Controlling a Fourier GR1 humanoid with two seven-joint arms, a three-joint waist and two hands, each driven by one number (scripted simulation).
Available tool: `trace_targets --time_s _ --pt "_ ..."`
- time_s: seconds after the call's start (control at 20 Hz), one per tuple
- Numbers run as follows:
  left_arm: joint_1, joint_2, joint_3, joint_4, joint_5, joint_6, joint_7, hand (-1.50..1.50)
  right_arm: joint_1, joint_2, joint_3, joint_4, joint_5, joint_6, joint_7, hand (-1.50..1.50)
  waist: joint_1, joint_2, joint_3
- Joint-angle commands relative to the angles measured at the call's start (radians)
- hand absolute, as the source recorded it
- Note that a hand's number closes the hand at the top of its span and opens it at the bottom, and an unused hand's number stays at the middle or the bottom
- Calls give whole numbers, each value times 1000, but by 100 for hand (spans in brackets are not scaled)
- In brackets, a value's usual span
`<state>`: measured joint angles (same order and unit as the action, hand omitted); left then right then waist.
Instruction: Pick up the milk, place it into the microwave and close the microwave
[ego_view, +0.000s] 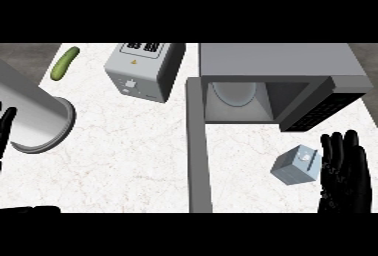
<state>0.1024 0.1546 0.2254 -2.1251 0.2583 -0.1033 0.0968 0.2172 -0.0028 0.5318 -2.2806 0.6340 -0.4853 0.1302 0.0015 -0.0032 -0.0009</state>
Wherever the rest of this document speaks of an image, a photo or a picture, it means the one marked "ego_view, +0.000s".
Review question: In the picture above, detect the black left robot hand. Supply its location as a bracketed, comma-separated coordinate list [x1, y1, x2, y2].
[0, 106, 61, 214]

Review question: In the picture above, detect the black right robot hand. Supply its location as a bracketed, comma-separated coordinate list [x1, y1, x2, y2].
[315, 129, 373, 214]

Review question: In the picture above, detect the pale blue milk carton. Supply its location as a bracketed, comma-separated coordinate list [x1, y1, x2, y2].
[268, 144, 323, 186]

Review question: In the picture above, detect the grey microwave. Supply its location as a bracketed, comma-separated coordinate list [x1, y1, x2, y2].
[197, 43, 374, 133]

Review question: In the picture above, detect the grey microwave door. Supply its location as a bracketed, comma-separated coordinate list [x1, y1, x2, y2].
[184, 77, 213, 214]

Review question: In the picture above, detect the glass microwave turntable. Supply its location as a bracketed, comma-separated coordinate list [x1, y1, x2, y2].
[211, 82, 258, 108]

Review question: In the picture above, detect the grey cylindrical pot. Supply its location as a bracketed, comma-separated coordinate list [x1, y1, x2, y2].
[0, 59, 78, 155]

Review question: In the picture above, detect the green cucumber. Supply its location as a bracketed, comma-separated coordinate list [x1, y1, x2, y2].
[48, 46, 81, 82]

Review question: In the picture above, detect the silver toaster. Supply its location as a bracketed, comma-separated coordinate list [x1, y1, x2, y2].
[103, 43, 187, 104]

